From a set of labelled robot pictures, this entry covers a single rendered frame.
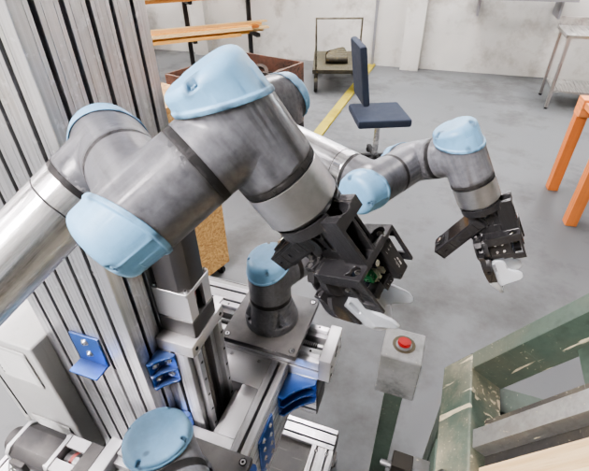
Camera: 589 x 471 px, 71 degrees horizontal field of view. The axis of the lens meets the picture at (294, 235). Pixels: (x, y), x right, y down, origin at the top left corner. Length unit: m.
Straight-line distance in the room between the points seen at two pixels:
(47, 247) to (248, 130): 0.24
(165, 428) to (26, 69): 0.57
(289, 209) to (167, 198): 0.10
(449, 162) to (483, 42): 7.24
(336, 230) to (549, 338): 0.97
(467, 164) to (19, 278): 0.64
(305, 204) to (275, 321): 0.82
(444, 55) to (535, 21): 1.34
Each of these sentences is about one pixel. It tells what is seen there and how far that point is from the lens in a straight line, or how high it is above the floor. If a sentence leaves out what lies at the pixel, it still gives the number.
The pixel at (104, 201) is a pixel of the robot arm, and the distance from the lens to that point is 0.33.
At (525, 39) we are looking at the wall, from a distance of 8.01.
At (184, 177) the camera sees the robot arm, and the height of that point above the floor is 1.79.
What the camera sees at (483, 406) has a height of 0.88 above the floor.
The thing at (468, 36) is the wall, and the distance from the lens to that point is 7.94.
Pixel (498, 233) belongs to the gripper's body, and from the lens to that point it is 0.84.
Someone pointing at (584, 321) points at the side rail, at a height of 1.18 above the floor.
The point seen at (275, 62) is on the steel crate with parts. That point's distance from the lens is 5.02.
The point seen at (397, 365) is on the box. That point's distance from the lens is 1.32.
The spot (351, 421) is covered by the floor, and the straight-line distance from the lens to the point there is 2.25.
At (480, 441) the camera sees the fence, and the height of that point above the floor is 0.92.
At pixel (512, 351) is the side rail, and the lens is 1.31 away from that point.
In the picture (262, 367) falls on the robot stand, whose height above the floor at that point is 0.95.
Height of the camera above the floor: 1.94
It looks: 36 degrees down
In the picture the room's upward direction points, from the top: 1 degrees counter-clockwise
